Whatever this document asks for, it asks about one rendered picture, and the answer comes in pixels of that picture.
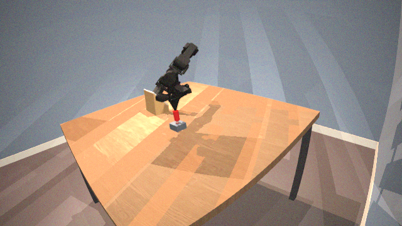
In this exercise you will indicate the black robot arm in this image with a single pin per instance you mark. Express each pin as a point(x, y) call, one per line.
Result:
point(179, 64)

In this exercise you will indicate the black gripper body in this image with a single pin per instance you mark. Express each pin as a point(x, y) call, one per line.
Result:
point(164, 97)

